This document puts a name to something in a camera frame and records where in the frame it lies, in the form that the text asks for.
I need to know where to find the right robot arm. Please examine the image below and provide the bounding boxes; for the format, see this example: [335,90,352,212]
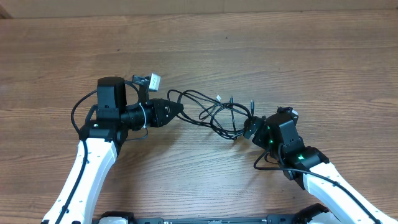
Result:
[243,108,396,223]

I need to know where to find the black usb cable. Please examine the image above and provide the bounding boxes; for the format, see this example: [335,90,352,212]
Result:
[167,89,256,141]

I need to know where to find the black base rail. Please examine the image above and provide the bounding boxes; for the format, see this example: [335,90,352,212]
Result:
[93,211,330,224]

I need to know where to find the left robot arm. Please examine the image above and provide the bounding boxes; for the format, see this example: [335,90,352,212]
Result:
[42,74,183,223]

